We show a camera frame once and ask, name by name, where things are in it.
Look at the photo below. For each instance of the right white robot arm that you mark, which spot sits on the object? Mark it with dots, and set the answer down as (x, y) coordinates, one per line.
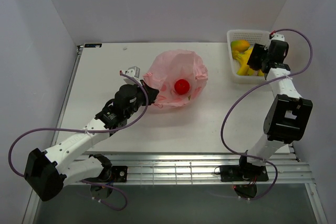
(289, 113)

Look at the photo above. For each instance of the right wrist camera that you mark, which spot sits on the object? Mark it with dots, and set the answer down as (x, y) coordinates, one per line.
(276, 36)

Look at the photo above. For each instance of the pink plastic bag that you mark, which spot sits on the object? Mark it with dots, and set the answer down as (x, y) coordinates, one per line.
(170, 66)

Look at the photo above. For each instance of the aluminium frame rail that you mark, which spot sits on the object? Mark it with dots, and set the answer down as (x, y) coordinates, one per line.
(201, 169)

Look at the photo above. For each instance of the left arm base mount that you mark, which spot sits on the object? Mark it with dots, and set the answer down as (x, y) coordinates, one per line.
(115, 174)

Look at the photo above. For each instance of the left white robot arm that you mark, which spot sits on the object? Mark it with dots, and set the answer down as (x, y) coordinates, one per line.
(49, 171)

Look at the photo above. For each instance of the yellow fake banana bunch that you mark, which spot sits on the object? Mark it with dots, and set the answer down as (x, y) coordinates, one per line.
(242, 58)

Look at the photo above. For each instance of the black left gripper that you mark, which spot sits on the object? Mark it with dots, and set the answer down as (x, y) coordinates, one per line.
(152, 93)

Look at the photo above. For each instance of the green yellow fake mango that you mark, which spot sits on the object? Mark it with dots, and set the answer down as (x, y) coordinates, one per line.
(240, 45)

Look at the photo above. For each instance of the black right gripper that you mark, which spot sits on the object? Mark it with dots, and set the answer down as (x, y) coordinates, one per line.
(258, 50)

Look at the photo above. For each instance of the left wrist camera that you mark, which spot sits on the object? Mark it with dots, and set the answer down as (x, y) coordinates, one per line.
(132, 72)

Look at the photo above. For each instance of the white plastic basket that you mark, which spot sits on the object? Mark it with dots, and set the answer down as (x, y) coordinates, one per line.
(252, 36)

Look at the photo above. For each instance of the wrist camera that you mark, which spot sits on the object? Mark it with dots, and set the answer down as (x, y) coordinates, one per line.
(276, 36)
(132, 72)

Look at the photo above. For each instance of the red fake apple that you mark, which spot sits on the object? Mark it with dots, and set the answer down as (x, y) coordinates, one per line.
(182, 87)

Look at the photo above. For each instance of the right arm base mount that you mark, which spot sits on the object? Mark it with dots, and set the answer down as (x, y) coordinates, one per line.
(233, 173)

